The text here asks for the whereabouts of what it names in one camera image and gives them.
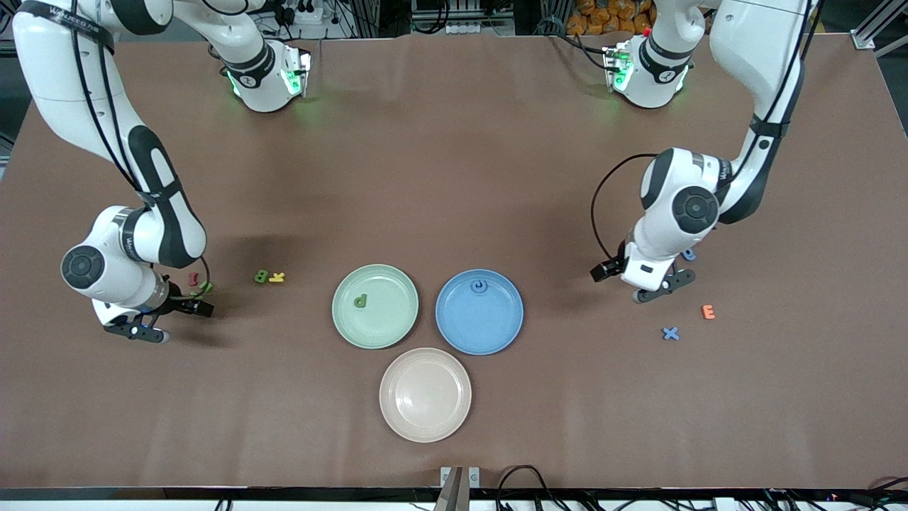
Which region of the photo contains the grey mounting pole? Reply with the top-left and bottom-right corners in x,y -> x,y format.
434,466 -> 465,511

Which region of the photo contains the aluminium frame profile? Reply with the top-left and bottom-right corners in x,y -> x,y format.
851,0 -> 908,57

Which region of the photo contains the orange mesh bag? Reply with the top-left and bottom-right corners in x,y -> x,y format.
567,0 -> 657,36

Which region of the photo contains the pink plate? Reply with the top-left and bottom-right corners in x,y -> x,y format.
379,347 -> 472,444

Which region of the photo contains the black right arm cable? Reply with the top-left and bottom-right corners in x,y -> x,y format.
67,0 -> 214,302

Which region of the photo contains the brown table mat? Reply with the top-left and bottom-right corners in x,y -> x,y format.
0,34 -> 908,490

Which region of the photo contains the metal clamp bracket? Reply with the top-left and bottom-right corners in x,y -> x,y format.
440,466 -> 481,490

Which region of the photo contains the blue plate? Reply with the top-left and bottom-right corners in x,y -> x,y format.
435,269 -> 524,356

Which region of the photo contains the black base cable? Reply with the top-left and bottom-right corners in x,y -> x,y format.
543,18 -> 611,72

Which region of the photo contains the black cable loop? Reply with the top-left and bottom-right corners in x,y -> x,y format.
497,465 -> 565,511

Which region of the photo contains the green plate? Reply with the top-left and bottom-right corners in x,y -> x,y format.
332,264 -> 419,350

